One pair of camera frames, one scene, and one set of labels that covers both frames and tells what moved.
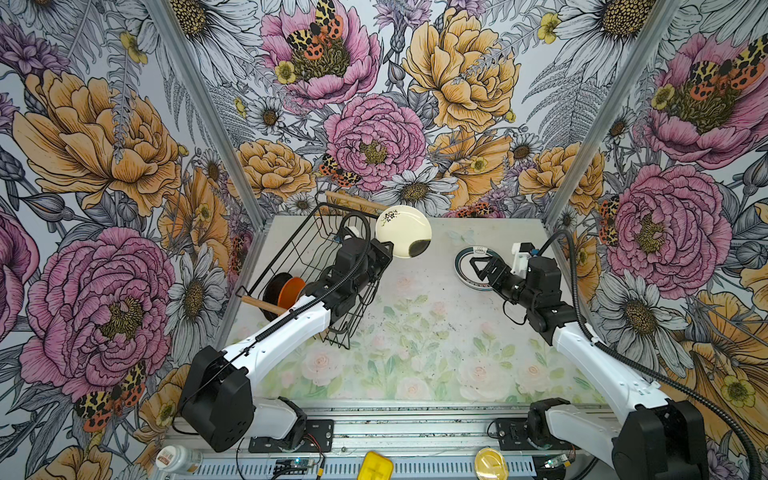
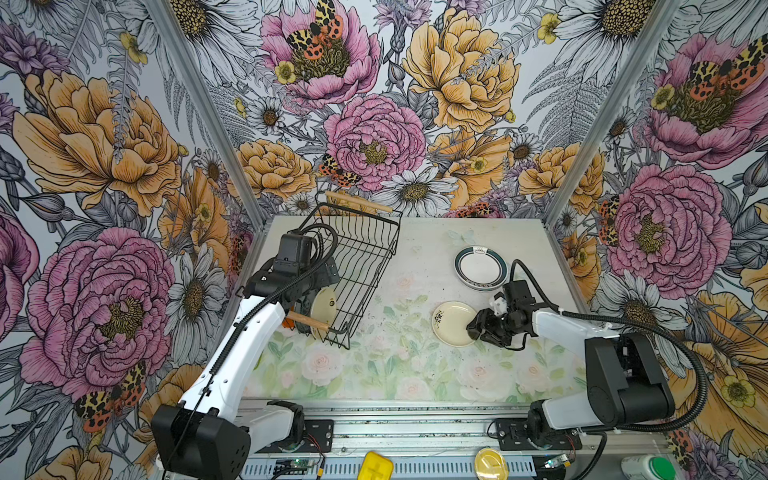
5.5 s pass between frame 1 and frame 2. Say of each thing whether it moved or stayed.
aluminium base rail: stayed
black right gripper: moved
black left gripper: moved
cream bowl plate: moved
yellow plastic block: stayed
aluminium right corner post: stayed
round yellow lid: stayed
